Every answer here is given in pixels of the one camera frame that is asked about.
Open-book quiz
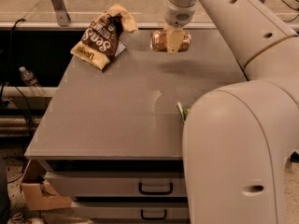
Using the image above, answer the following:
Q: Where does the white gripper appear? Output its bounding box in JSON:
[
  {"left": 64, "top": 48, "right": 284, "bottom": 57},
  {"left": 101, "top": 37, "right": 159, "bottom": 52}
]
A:
[{"left": 164, "top": 0, "right": 196, "bottom": 54}]

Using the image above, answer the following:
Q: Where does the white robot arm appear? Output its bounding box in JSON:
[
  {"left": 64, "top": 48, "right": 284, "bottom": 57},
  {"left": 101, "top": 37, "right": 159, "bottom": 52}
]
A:
[{"left": 164, "top": 0, "right": 299, "bottom": 224}]

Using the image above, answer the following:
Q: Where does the brown chip bag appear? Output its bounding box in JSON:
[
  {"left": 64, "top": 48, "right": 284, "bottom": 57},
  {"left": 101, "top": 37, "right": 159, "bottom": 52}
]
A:
[{"left": 71, "top": 4, "right": 138, "bottom": 70}]

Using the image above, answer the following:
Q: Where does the green kettle chip bag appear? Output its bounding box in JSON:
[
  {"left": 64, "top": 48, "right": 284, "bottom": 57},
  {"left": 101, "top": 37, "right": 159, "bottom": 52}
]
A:
[{"left": 177, "top": 102, "right": 191, "bottom": 122}]

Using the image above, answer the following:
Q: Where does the clear plastic water bottle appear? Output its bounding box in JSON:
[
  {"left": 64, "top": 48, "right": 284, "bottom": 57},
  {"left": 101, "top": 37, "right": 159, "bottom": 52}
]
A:
[{"left": 19, "top": 66, "right": 45, "bottom": 97}]

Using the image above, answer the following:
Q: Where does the upper grey drawer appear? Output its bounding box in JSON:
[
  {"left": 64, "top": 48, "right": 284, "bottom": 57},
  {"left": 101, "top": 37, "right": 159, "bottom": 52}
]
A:
[{"left": 46, "top": 171, "right": 186, "bottom": 199}]

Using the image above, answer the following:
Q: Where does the grey drawer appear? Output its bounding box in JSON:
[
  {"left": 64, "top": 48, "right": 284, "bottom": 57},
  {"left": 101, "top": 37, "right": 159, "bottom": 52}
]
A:
[
  {"left": 71, "top": 202, "right": 189, "bottom": 220},
  {"left": 46, "top": 171, "right": 186, "bottom": 199}
]

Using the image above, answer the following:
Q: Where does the black object on floor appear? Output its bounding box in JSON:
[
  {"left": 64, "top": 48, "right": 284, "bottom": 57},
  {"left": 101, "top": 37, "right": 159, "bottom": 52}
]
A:
[{"left": 291, "top": 151, "right": 299, "bottom": 163}]

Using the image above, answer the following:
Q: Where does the lower grey drawer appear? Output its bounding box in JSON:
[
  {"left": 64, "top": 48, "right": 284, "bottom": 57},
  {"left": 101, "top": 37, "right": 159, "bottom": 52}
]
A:
[{"left": 71, "top": 202, "right": 189, "bottom": 220}]

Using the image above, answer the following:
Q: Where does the cardboard box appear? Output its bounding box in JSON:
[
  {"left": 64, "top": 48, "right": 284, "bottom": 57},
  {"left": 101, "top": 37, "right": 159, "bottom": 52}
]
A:
[{"left": 20, "top": 161, "right": 72, "bottom": 211}]

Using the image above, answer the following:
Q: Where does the left metal bracket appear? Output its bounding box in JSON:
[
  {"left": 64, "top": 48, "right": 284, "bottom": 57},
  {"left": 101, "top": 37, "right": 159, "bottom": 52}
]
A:
[{"left": 50, "top": 0, "right": 70, "bottom": 27}]

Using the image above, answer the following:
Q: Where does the black cable left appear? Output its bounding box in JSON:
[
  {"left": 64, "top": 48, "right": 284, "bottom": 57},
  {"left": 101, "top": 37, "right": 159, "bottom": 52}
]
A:
[{"left": 0, "top": 18, "right": 36, "bottom": 135}]

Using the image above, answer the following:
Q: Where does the black upper drawer handle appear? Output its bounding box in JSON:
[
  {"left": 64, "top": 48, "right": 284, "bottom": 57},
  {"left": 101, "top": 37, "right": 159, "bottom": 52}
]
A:
[{"left": 138, "top": 182, "right": 174, "bottom": 196}]

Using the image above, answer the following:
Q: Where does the black drawer handle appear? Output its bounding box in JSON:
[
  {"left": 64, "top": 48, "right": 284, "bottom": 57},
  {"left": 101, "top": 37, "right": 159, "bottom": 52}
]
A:
[
  {"left": 140, "top": 210, "right": 167, "bottom": 221},
  {"left": 138, "top": 182, "right": 174, "bottom": 196}
]

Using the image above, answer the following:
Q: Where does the black lower drawer handle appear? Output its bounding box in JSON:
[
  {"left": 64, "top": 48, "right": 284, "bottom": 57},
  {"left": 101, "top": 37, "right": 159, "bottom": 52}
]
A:
[{"left": 140, "top": 210, "right": 167, "bottom": 221}]

